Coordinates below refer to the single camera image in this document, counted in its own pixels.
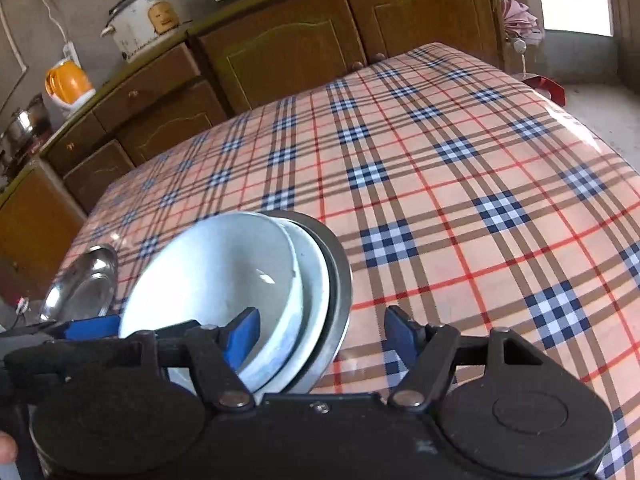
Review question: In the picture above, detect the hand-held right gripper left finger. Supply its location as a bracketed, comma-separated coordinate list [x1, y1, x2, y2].
[100, 306, 261, 409]

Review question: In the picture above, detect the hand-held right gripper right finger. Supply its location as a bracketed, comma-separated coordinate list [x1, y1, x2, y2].
[384, 305, 567, 409]

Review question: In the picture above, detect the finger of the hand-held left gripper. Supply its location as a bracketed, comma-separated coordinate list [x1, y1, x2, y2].
[52, 316, 122, 342]
[47, 341, 130, 376]

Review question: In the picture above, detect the blue patterned white bowl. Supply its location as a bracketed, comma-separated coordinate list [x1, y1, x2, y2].
[118, 211, 303, 393]

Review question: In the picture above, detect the stainless steel bowl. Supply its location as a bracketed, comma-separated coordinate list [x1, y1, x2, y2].
[265, 210, 353, 396]

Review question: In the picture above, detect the plain white bowl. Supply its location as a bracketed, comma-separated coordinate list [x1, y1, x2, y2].
[255, 217, 331, 393]

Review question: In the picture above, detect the wooden corner cabinet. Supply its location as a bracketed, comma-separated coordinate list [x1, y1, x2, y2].
[0, 160, 88, 301]

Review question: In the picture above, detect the plaid tablecloth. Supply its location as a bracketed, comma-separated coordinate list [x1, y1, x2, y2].
[52, 41, 640, 480]

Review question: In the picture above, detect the steel pot with lid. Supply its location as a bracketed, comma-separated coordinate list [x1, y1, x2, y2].
[2, 94, 48, 146]

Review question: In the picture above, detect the wooden cabinet with drawers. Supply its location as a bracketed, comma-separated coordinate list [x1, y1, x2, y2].
[42, 35, 236, 213]

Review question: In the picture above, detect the orange electric kettle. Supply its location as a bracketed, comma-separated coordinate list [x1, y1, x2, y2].
[44, 59, 96, 113]

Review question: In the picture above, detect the wooden two-door cabinet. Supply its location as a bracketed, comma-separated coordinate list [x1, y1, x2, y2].
[187, 0, 506, 116]

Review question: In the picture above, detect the red bag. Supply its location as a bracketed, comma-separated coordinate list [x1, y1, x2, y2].
[522, 74, 566, 106]

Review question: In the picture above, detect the white rice cooker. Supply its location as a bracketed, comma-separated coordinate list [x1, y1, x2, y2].
[101, 0, 193, 64]

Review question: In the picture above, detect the pink hanging cloth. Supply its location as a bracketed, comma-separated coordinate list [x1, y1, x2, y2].
[500, 0, 546, 43]

